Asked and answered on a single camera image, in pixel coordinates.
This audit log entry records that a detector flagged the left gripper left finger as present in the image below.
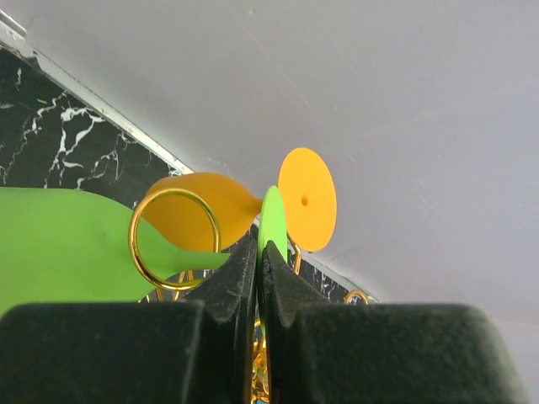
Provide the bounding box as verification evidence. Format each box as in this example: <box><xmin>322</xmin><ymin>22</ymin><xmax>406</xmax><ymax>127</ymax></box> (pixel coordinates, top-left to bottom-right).
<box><xmin>1</xmin><ymin>237</ymin><xmax>257</xmax><ymax>403</ymax></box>

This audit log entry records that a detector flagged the orange wine glass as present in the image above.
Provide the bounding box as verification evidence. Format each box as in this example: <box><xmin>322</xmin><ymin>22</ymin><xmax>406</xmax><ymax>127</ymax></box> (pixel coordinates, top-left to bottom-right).
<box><xmin>142</xmin><ymin>147</ymin><xmax>337</xmax><ymax>253</ymax></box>

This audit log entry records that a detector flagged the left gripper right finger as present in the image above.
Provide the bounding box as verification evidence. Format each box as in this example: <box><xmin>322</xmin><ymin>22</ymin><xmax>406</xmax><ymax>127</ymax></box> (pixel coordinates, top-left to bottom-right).
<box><xmin>260</xmin><ymin>242</ymin><xmax>529</xmax><ymax>403</ymax></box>

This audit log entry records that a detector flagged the green wine glass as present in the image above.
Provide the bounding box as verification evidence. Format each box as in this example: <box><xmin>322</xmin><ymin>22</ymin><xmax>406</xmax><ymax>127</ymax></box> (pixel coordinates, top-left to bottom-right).
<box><xmin>0</xmin><ymin>184</ymin><xmax>291</xmax><ymax>338</ymax></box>

